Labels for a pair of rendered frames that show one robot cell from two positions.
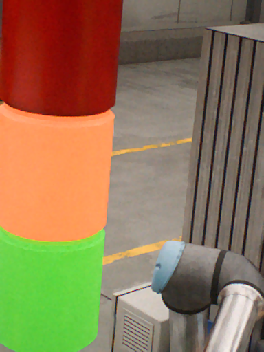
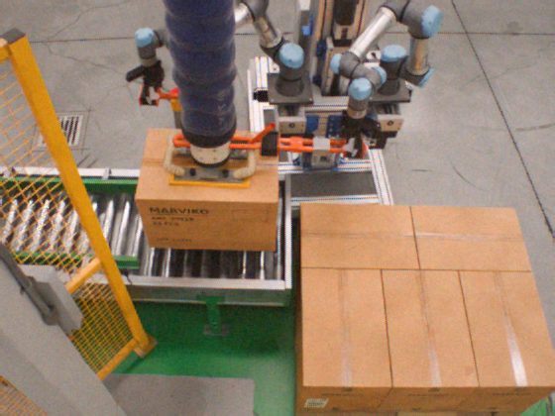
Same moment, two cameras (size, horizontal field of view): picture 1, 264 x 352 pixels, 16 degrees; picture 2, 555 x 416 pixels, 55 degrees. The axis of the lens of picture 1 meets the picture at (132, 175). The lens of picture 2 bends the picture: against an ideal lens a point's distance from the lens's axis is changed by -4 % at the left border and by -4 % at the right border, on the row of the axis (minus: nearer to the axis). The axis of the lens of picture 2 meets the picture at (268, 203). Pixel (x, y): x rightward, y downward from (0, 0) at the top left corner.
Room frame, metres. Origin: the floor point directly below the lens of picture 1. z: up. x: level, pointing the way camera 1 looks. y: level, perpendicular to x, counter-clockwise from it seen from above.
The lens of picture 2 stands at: (0.23, -1.53, 2.96)
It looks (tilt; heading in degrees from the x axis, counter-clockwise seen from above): 55 degrees down; 38
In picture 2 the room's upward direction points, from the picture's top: 3 degrees clockwise
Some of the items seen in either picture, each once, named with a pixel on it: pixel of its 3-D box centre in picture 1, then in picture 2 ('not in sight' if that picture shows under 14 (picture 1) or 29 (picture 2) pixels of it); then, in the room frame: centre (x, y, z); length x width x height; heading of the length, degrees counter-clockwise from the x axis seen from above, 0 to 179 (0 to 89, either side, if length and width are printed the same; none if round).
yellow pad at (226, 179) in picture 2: not in sight; (209, 174); (1.21, -0.44, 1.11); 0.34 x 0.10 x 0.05; 128
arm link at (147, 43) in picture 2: not in sight; (146, 43); (1.33, -0.01, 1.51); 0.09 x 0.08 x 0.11; 164
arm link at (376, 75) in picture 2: not in sight; (369, 78); (1.75, -0.82, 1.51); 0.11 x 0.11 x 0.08; 3
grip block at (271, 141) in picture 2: not in sight; (270, 144); (1.44, -0.58, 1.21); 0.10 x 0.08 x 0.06; 38
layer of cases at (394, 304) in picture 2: not in sight; (412, 304); (1.69, -1.38, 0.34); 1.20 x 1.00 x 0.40; 129
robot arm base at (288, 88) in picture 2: not in sight; (289, 79); (1.93, -0.32, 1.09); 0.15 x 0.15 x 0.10
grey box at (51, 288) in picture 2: not in sight; (32, 297); (0.32, -0.67, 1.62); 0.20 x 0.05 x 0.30; 129
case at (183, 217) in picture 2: not in sight; (212, 190); (1.27, -0.39, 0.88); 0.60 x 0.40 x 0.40; 129
